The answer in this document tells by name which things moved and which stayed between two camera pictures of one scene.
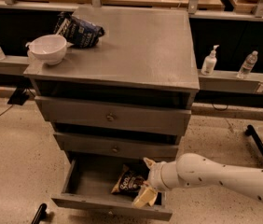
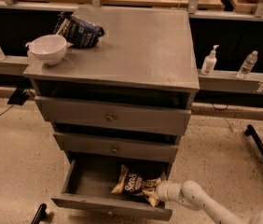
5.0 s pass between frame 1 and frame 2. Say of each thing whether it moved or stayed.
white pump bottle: stayed
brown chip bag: stayed
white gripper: moved
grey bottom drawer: stayed
